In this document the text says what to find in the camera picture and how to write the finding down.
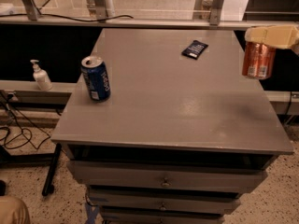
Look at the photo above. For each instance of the blue tape on floor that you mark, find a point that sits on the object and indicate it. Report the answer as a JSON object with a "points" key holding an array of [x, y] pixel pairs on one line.
{"points": [[92, 212]]}

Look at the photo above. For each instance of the grey drawer cabinet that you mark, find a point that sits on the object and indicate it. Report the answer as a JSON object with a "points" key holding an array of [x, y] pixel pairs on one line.
{"points": [[179, 140]]}

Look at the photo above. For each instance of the black metal stand leg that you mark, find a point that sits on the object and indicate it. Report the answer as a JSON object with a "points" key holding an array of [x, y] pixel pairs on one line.
{"points": [[54, 157]]}

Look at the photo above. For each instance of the tan object bottom left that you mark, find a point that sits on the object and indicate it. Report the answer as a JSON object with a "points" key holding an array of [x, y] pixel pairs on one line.
{"points": [[13, 211]]}

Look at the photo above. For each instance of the blue Pepsi can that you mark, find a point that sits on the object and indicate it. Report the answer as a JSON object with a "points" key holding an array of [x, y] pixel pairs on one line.
{"points": [[94, 71]]}

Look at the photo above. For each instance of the metal frame post right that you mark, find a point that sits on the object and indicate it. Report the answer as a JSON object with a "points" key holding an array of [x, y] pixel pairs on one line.
{"points": [[215, 13]]}

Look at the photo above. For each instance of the metal frame post left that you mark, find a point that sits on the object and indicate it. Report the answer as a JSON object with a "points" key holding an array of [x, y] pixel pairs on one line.
{"points": [[32, 11]]}

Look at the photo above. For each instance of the metal frame post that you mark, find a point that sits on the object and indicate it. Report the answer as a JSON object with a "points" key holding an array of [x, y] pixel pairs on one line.
{"points": [[32, 11], [215, 13], [100, 9]]}

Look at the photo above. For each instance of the metal frame post middle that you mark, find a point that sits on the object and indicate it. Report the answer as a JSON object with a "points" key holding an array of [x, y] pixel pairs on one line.
{"points": [[100, 9]]}

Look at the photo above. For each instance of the orange soda can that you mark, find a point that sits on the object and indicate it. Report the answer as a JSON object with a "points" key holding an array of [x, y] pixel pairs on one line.
{"points": [[258, 61]]}

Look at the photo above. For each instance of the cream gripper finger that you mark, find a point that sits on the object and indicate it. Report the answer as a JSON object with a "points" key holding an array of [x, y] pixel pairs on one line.
{"points": [[278, 37]]}

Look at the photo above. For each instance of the white pump sanitizer bottle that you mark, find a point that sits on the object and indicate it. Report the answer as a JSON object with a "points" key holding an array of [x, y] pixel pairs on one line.
{"points": [[41, 77]]}

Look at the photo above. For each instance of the dark blue snack packet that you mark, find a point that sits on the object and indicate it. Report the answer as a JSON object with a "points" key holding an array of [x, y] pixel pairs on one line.
{"points": [[195, 49]]}

